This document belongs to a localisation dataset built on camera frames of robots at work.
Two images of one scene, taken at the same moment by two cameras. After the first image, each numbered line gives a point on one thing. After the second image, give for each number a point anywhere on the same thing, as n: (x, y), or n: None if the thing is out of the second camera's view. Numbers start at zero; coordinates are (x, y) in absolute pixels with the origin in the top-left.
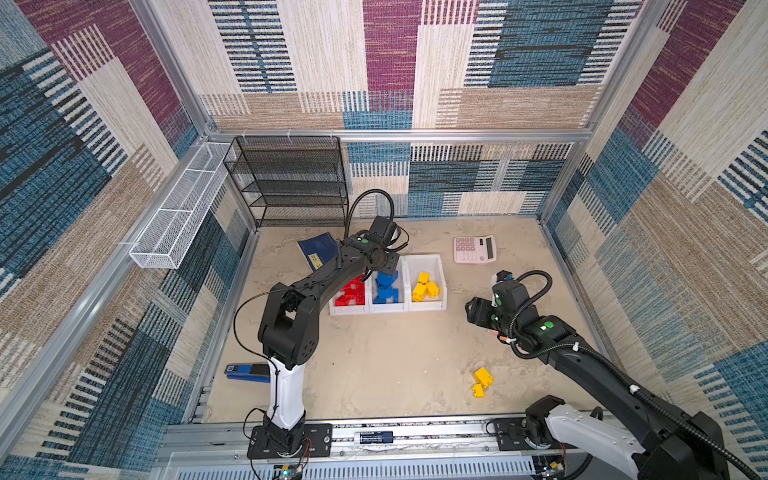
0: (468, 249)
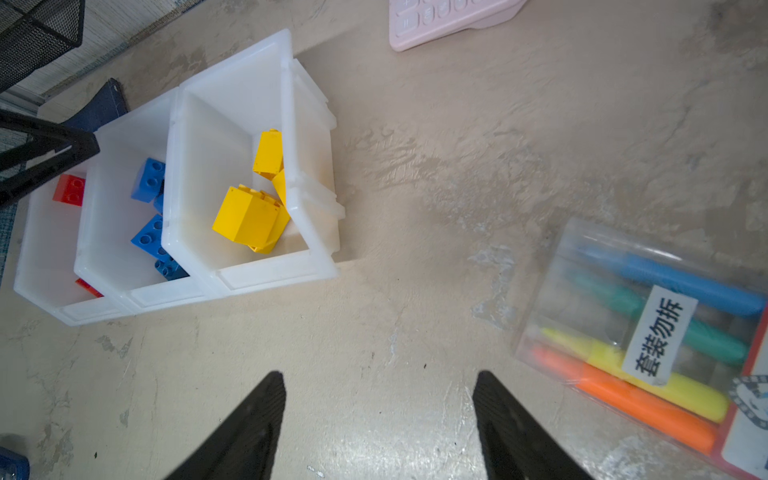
0: (416, 22)
